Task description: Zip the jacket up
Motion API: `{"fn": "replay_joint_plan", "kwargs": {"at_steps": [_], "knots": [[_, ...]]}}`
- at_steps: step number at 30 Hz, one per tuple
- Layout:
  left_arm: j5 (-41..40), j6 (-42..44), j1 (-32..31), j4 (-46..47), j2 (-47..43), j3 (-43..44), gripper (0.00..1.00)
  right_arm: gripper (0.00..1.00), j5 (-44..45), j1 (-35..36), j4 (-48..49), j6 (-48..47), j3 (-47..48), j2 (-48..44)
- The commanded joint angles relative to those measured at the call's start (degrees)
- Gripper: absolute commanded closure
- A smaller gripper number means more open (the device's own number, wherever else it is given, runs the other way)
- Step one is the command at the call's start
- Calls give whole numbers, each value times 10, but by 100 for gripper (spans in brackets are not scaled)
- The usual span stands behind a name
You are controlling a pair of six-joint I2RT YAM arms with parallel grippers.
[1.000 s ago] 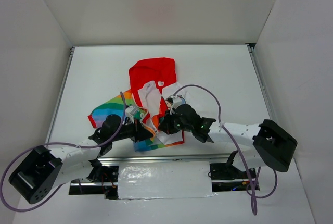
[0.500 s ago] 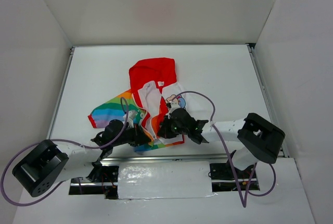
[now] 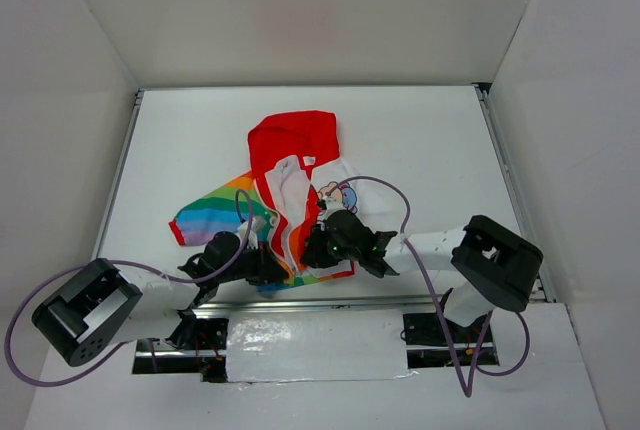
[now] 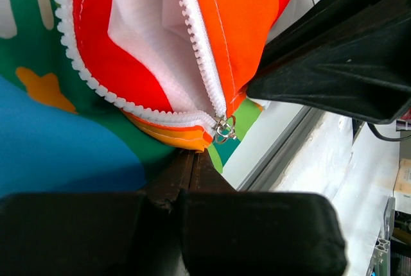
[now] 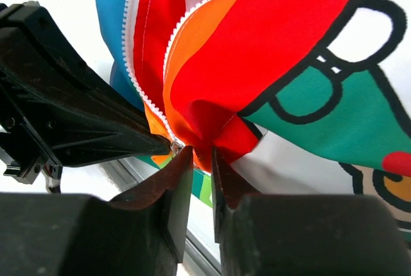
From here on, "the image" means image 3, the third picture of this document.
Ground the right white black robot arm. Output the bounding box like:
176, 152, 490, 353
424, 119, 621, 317
300, 210, 544, 341

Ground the rainbow hooded kids jacket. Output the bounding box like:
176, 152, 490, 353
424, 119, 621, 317
169, 110, 377, 289

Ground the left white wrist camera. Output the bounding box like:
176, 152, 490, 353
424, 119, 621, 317
237, 216, 267, 249

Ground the white foil-taped panel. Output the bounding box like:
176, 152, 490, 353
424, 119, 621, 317
226, 310, 410, 383

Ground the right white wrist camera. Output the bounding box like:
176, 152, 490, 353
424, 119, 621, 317
317, 195, 345, 219

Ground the aluminium table frame rail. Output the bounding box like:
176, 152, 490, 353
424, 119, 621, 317
473, 82, 557, 303

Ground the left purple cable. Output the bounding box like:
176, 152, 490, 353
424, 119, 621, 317
3, 188, 254, 387

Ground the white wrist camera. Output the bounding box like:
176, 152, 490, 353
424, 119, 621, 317
237, 216, 267, 249
317, 195, 345, 219

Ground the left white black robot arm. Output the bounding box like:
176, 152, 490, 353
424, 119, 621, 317
31, 232, 287, 367

